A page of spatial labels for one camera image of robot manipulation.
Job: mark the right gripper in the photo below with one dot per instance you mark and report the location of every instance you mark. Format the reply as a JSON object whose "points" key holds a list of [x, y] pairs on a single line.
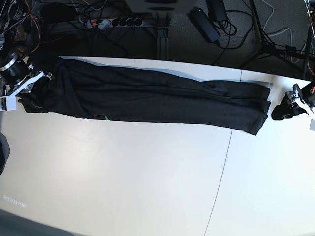
{"points": [[13, 69]]}

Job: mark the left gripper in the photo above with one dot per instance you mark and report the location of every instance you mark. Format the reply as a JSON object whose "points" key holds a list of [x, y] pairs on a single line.
{"points": [[304, 98]]}

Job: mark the black T-shirt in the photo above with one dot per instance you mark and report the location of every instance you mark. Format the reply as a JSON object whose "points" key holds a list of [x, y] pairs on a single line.
{"points": [[84, 90]]}

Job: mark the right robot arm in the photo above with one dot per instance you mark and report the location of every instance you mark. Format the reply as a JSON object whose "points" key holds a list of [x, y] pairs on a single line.
{"points": [[13, 49]]}

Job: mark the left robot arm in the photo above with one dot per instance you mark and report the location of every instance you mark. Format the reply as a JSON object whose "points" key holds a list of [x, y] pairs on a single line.
{"points": [[310, 7]]}

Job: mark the black tripod stand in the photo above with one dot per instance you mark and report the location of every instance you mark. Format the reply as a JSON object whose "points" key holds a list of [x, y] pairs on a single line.
{"points": [[269, 48]]}

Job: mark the dark object at left edge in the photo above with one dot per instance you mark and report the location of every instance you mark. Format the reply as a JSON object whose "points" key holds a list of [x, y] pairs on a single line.
{"points": [[4, 152]]}

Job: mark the grey power strip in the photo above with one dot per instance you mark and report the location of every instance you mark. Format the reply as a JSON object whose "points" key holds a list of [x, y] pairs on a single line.
{"points": [[121, 22]]}

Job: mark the black power adapter brick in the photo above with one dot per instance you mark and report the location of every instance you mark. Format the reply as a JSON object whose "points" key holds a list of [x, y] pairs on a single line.
{"points": [[204, 26]]}

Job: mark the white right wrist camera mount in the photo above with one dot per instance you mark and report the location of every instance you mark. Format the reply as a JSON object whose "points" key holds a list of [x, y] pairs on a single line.
{"points": [[9, 93]]}

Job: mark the aluminium frame post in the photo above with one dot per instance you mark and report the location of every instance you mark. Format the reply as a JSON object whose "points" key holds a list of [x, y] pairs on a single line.
{"points": [[162, 21]]}

